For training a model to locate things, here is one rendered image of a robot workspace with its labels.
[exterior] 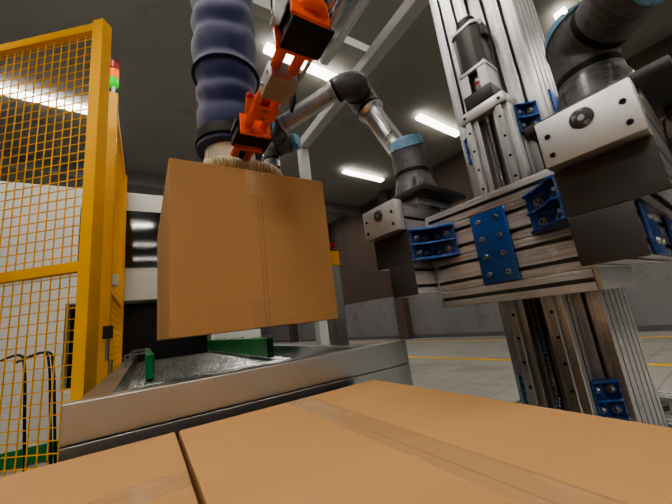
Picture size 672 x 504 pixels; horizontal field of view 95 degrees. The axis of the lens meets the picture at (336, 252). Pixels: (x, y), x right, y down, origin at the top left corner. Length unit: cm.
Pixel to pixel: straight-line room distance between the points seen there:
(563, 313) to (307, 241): 65
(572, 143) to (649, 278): 560
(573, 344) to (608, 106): 52
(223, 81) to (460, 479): 118
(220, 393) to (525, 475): 49
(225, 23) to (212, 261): 91
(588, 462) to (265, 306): 60
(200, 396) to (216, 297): 20
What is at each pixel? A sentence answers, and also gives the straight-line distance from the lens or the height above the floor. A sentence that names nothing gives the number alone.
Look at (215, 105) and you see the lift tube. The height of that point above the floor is 141.
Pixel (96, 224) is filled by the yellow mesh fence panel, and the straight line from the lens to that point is 149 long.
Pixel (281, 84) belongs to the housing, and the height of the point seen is 119.
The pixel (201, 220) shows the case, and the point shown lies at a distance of 77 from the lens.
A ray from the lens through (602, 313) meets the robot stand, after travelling 99.
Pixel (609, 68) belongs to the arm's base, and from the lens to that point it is 88.
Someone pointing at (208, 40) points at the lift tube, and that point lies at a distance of 135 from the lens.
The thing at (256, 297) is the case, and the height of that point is 76.
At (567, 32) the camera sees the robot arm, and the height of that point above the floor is 121.
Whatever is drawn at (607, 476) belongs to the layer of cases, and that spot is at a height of 54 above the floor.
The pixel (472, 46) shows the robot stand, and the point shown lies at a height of 144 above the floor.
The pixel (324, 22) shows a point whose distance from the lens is 67.
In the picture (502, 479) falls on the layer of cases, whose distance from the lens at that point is 34.
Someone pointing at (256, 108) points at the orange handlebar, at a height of 120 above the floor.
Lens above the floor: 69
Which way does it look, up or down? 12 degrees up
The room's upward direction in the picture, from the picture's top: 7 degrees counter-clockwise
